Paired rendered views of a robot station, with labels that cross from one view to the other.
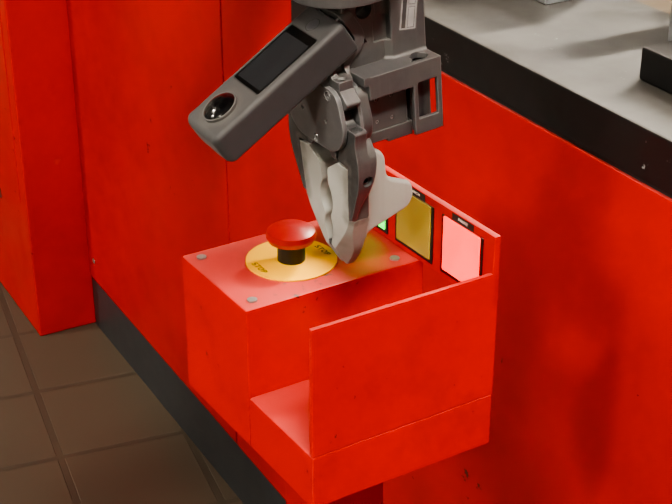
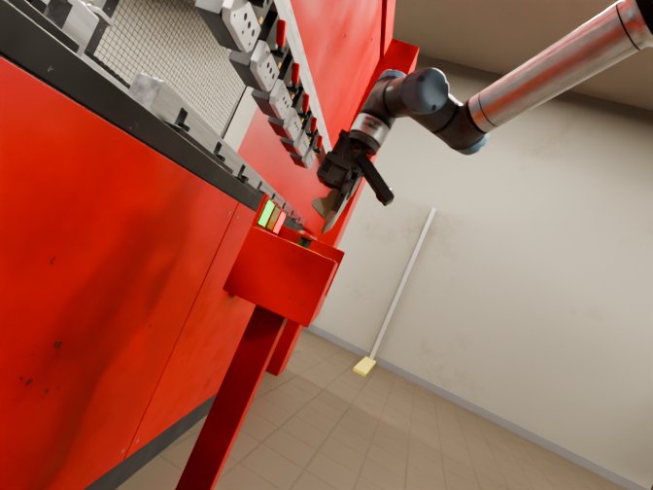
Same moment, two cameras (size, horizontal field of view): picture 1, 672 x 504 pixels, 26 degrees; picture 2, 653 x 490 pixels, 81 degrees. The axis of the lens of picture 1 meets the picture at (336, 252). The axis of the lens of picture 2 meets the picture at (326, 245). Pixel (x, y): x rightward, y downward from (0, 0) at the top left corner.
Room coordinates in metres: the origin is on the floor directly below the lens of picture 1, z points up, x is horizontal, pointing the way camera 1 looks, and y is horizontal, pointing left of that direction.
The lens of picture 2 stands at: (1.55, 0.49, 0.77)
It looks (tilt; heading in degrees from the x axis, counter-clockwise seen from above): 3 degrees up; 217
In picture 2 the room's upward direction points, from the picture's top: 23 degrees clockwise
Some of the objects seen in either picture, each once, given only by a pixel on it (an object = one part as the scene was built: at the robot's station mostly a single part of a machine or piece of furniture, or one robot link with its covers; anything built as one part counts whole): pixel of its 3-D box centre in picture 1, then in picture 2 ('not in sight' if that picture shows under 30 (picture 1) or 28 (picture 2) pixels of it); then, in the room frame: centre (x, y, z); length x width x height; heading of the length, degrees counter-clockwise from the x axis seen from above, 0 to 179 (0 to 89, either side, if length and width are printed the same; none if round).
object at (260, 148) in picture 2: not in sight; (293, 189); (-0.30, -1.37, 1.15); 0.85 x 0.25 x 2.30; 119
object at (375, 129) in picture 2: not in sight; (368, 132); (0.92, 0.00, 1.06); 0.08 x 0.08 x 0.05
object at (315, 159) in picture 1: (351, 188); (324, 208); (0.95, -0.01, 0.87); 0.06 x 0.03 x 0.09; 122
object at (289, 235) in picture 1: (291, 246); (304, 241); (1.01, 0.03, 0.79); 0.04 x 0.04 x 0.04
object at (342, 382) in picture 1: (333, 315); (294, 261); (0.98, 0.00, 0.75); 0.20 x 0.16 x 0.18; 32
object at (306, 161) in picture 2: not in sight; (306, 148); (0.22, -0.87, 1.26); 0.15 x 0.09 x 0.17; 29
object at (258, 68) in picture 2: not in sight; (260, 52); (0.92, -0.48, 1.26); 0.15 x 0.09 x 0.17; 29
